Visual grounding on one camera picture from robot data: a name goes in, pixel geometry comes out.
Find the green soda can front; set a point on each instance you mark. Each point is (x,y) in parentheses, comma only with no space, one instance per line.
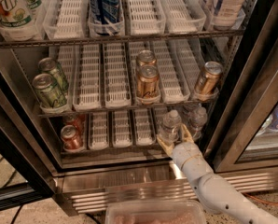
(48,91)

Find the fridge glass door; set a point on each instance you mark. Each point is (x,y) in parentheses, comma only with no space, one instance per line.
(236,138)

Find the orange soda can front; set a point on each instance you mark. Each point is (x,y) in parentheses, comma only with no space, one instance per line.
(71,138)

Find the green soda can rear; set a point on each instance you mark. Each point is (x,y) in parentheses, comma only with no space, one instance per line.
(54,68)

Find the orange soda can rear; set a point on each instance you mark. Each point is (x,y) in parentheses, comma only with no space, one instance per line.
(74,120)

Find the clear water bottle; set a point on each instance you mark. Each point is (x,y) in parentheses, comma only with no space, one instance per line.
(197,118)
(170,125)

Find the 7UP bottle front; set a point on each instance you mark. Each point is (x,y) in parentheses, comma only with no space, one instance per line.
(16,18)

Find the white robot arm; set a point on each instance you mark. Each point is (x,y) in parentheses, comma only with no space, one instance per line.
(214,192)

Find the gold soda can right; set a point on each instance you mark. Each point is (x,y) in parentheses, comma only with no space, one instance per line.
(208,78)

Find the green soda can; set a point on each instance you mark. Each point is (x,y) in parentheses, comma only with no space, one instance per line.
(48,91)
(54,68)

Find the gold soda can front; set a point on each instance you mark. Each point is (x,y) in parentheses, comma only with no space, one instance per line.
(147,81)

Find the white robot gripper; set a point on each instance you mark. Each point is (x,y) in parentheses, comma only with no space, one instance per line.
(183,153)

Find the white labelled bottle right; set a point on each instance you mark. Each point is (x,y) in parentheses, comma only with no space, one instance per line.
(225,13)

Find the gold soda can rear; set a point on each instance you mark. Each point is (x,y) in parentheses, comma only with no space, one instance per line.
(145,57)

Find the clear plastic food container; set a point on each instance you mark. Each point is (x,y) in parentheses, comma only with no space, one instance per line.
(155,212)

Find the orange soda can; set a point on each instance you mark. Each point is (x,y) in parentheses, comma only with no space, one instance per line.
(71,138)
(74,120)

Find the stainless fridge base grille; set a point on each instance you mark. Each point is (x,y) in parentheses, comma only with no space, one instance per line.
(91,190)

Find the gold soda can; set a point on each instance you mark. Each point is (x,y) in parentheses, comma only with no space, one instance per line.
(147,81)
(208,78)
(145,57)

